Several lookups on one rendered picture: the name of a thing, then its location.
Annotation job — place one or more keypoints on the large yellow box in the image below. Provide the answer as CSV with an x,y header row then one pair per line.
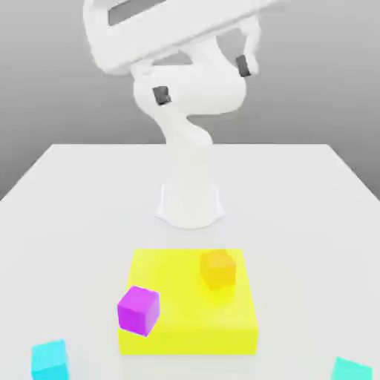
x,y
190,314

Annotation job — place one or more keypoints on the small magenta cube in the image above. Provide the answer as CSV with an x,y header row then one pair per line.
x,y
138,311

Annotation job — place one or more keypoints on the small orange cube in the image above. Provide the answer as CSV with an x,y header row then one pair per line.
x,y
218,270

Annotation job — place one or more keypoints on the small turquoise cube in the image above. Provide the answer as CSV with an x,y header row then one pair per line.
x,y
351,371

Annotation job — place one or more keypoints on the small cyan cube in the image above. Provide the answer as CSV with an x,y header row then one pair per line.
x,y
49,360

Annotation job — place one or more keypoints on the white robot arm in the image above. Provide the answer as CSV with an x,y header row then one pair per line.
x,y
190,89

